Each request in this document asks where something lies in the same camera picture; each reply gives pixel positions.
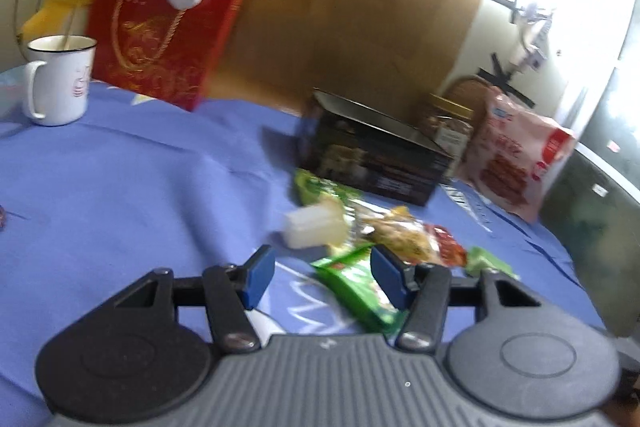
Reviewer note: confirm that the black tin box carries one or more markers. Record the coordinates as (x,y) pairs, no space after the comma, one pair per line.
(370,162)

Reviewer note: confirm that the red gift bag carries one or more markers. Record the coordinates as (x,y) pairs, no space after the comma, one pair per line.
(150,47)

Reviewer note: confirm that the white enamel mug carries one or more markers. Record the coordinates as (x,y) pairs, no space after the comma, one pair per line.
(60,82)

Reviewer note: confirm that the white power strip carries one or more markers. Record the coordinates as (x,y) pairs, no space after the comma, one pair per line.
(534,52)

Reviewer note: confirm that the dark glass window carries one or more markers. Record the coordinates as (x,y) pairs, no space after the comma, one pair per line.
(600,217)

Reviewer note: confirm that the large wooden panel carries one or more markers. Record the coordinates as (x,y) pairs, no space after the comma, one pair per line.
(350,7)

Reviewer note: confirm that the black tape cross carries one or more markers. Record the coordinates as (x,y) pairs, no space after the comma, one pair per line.
(502,79)

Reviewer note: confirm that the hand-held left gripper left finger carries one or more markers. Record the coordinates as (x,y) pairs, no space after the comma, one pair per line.
(257,279)

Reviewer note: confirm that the blue printed cloth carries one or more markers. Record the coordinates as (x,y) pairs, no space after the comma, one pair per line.
(125,187)

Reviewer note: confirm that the pink snack bag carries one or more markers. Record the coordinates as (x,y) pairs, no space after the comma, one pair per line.
(505,167)

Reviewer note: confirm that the clear nut jar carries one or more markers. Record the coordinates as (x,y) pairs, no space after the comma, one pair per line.
(450,132)

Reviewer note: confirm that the thin wooden stick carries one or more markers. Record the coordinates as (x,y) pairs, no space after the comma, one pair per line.
(70,27)

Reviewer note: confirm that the black tape strip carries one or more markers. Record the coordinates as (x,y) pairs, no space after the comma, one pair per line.
(500,2)

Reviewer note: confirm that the small green snack packet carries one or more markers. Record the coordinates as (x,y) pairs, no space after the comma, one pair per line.
(487,259)

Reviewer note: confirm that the yellow red snack packet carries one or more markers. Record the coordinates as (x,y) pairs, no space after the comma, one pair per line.
(405,234)

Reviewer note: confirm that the white jelly cup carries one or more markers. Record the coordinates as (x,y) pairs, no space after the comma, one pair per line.
(312,224)

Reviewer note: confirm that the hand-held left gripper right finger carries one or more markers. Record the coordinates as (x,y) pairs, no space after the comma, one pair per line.
(387,274)

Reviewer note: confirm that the light blue sheet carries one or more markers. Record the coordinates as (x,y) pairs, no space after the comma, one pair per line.
(10,89)

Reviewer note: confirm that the wooden cutting board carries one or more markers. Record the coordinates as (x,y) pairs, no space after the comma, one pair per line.
(465,89)

